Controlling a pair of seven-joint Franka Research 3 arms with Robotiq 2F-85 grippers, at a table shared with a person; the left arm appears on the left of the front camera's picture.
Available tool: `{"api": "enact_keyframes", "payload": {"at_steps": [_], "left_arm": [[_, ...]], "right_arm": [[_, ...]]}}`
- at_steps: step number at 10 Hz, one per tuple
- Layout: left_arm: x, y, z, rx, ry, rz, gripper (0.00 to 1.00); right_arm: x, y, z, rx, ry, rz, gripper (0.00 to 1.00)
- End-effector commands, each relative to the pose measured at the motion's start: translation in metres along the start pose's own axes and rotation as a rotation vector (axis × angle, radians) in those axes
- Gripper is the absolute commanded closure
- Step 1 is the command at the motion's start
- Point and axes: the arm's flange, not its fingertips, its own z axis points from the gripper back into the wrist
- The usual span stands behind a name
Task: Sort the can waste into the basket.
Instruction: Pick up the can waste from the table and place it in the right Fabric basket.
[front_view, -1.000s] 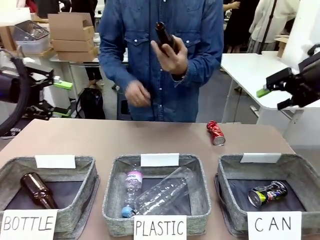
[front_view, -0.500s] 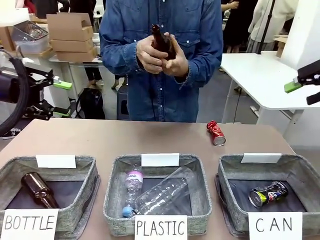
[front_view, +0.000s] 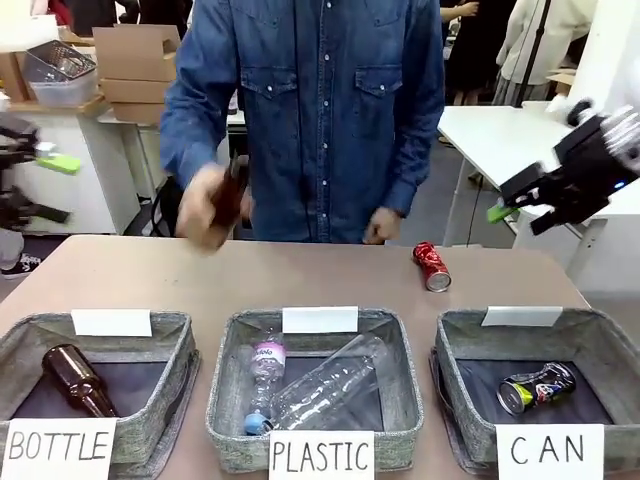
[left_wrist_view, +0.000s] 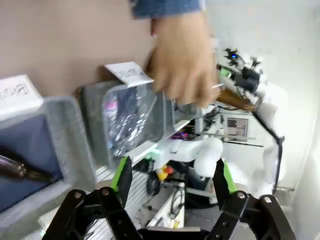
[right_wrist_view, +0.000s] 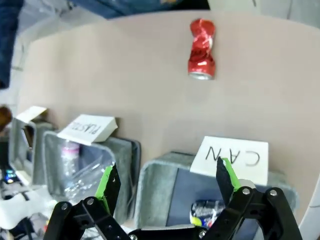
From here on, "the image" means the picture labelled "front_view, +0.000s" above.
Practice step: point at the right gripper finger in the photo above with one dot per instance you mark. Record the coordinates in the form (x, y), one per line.
(547, 221)
(520, 187)

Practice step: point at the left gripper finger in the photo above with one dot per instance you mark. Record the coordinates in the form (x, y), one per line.
(42, 212)
(60, 163)

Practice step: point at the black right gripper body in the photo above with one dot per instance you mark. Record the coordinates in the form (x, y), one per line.
(592, 165)

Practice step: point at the crushed dark blue can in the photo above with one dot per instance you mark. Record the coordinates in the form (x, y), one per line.
(537, 389)

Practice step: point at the brown glass bottle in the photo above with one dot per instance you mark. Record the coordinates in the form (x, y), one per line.
(231, 197)
(80, 382)

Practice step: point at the large clear plastic bottle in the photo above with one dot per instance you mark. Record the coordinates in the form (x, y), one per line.
(330, 385)

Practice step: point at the plastic bottle pink label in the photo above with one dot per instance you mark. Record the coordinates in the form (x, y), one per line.
(267, 370)

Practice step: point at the person's left forearm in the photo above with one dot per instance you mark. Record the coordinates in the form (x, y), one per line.
(407, 180)

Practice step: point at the person's right forearm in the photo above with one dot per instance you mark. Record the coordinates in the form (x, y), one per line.
(195, 130)

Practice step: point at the crushed red can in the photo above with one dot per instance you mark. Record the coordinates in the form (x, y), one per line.
(432, 266)

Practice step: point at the grey fabric basket can label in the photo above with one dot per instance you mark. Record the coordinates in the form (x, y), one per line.
(600, 350)

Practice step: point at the grey fabric basket bottle label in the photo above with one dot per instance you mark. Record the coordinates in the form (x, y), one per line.
(165, 380)

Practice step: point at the grey fabric basket plastic label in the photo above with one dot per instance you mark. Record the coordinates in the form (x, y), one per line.
(400, 390)

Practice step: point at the paper sign reading can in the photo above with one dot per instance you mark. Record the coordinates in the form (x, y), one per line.
(549, 450)

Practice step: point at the person's left hand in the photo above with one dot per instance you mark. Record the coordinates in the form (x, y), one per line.
(382, 229)

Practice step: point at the person's right hand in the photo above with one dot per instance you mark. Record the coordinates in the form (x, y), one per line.
(200, 215)

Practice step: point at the black white sneaker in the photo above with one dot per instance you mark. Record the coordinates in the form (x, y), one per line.
(20, 265)

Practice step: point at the wooden board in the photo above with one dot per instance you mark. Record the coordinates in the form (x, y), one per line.
(55, 106)

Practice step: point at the clear plastic container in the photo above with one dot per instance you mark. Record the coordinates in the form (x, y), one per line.
(65, 92)

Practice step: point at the cardboard box with flap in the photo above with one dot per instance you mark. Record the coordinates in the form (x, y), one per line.
(562, 82)

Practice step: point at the flat cardboard box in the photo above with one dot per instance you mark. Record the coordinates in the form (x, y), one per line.
(137, 90)
(137, 112)

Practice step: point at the small brown cardboard box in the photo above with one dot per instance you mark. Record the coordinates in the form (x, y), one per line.
(12, 77)

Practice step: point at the blank white card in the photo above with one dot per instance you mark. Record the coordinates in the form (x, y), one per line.
(522, 316)
(112, 322)
(320, 320)

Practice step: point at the black office chair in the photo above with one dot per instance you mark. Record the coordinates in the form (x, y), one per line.
(162, 210)

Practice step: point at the black tripod pole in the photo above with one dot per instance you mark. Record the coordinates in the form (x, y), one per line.
(535, 45)

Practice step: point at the bystander in cream jacket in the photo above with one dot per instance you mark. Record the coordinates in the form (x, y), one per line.
(542, 40)

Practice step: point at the white foam block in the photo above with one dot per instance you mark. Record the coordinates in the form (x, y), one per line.
(27, 32)

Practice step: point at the open cardboard box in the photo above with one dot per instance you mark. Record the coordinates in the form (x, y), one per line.
(132, 42)

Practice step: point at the bystander in black skirt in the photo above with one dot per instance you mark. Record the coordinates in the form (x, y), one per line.
(472, 50)

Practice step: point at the person in denim shirt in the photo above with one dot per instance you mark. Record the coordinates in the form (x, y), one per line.
(310, 115)

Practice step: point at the paper sign reading bottle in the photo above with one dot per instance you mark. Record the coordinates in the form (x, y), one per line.
(57, 447)

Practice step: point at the paper sign reading plastic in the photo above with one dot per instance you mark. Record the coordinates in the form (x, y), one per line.
(321, 455)

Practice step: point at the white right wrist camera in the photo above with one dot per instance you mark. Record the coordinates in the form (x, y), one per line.
(567, 110)

